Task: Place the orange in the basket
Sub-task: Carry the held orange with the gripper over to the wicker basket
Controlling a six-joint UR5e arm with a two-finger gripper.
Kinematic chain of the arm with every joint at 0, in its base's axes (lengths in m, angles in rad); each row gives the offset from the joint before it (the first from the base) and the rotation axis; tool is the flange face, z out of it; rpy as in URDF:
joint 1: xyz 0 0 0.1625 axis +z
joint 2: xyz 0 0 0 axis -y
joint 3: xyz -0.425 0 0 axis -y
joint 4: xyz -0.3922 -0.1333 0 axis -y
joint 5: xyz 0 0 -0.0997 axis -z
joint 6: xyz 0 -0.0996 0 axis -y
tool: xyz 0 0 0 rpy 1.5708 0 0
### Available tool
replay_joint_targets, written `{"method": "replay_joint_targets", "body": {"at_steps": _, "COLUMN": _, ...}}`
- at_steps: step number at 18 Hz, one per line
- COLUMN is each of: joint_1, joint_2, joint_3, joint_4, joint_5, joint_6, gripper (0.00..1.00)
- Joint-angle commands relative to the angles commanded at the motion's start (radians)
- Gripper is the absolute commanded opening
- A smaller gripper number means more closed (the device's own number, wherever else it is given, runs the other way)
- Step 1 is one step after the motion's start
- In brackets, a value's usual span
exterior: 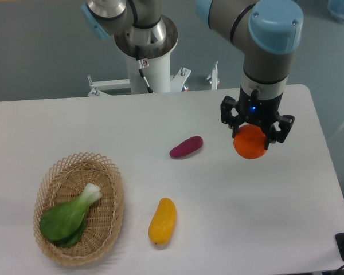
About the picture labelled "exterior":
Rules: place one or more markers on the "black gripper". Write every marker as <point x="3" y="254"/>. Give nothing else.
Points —
<point x="235" y="113"/>

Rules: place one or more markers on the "orange fruit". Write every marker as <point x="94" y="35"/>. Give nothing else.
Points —
<point x="249" y="142"/>

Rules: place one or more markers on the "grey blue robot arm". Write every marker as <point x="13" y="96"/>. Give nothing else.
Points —
<point x="267" y="32"/>

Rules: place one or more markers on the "woven wicker basket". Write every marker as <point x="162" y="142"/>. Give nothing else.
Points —
<point x="65" y="181"/>

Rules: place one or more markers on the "purple sweet potato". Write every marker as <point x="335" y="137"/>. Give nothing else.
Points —
<point x="187" y="147"/>

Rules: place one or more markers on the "blue object top right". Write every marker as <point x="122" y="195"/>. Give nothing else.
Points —
<point x="336" y="9"/>

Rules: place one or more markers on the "yellow mango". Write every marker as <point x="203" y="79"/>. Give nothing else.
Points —
<point x="162" y="225"/>

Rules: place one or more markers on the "green bok choy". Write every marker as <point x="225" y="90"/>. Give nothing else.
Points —
<point x="64" y="224"/>

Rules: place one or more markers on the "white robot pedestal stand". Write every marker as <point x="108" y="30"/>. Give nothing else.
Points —
<point x="147" y="53"/>

